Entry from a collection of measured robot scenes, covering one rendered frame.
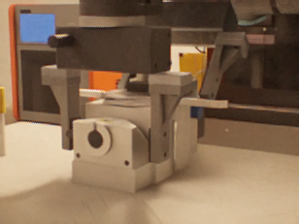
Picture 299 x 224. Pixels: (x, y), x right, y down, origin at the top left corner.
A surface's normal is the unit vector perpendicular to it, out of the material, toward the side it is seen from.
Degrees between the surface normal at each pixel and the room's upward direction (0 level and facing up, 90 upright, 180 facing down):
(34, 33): 90
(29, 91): 90
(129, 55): 90
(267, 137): 90
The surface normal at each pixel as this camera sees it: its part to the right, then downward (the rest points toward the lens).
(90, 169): -0.48, 0.16
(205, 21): -0.36, -0.51
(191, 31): -0.31, 0.86
